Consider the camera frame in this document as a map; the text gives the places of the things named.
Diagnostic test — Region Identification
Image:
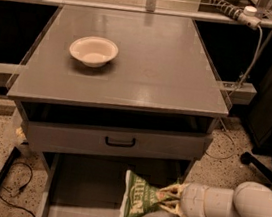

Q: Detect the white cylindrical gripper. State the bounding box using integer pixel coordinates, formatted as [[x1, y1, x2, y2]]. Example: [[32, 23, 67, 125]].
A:
[[159, 183, 208, 217]]

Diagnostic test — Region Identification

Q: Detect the aluminium frame rail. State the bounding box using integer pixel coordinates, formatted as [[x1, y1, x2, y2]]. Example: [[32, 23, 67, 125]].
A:
[[0, 0, 272, 39]]

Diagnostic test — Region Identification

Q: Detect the green jalapeno chip bag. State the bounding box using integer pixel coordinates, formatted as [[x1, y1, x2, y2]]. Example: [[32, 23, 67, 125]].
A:
[[119, 170, 180, 217]]

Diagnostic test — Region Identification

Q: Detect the grey top drawer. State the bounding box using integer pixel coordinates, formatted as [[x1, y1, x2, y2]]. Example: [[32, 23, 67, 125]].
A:
[[22, 121, 213, 161]]

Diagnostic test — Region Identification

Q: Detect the white power cable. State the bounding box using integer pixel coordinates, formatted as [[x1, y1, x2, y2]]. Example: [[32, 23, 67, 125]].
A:
[[228, 21, 266, 98]]

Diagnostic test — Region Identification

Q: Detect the black drawer handle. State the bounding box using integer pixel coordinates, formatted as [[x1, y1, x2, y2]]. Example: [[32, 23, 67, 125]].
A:
[[104, 137, 136, 148]]

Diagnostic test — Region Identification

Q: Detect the open grey middle drawer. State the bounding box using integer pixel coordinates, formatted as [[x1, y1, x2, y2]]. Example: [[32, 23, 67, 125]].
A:
[[34, 141, 203, 217]]

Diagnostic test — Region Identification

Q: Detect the grey drawer cabinet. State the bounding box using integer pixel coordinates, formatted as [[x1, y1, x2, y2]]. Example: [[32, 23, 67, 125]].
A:
[[0, 0, 243, 217]]

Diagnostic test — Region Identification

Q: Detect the black floor cable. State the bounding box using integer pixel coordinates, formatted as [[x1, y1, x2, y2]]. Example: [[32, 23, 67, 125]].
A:
[[0, 140, 47, 217]]

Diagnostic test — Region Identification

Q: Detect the white paper bowl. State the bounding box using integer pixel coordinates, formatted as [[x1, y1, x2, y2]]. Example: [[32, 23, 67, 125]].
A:
[[69, 36, 119, 68]]

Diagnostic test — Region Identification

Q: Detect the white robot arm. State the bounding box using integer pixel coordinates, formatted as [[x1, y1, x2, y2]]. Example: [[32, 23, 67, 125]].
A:
[[161, 181, 272, 217]]

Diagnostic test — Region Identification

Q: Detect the white power strip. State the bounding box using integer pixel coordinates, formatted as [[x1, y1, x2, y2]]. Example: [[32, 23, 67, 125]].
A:
[[209, 0, 261, 29]]

